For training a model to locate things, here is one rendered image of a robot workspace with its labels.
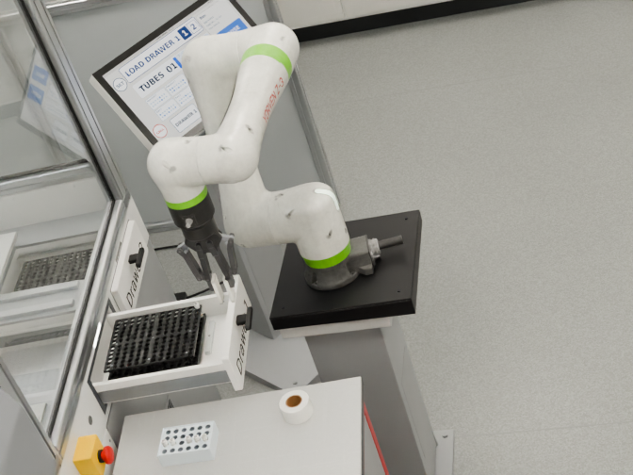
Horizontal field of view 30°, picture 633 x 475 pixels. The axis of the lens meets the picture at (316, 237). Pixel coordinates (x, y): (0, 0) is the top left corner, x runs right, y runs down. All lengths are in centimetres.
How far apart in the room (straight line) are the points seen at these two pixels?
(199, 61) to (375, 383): 95
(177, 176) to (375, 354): 85
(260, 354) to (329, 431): 137
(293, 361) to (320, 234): 115
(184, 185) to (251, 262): 141
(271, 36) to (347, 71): 272
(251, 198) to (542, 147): 197
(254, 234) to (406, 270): 38
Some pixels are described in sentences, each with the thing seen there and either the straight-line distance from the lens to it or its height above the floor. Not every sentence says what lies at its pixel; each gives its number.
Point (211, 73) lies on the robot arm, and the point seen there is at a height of 137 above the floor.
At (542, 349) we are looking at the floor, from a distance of 377.
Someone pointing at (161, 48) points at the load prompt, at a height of 116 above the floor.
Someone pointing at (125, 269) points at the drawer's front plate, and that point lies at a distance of 306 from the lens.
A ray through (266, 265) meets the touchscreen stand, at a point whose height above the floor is 32.
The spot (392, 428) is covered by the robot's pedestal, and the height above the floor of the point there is 32.
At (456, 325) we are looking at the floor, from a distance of 391.
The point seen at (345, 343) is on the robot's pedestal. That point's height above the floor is 64.
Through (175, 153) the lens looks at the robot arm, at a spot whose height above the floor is 142.
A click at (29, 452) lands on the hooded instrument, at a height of 145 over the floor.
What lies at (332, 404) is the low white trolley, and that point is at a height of 76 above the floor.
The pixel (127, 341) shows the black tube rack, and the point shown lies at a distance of 285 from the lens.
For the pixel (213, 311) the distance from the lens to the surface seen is 291.
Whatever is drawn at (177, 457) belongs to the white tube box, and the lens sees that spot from 269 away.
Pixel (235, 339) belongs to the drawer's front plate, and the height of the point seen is 90.
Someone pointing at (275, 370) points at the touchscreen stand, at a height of 3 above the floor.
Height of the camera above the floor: 264
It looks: 36 degrees down
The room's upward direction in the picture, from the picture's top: 19 degrees counter-clockwise
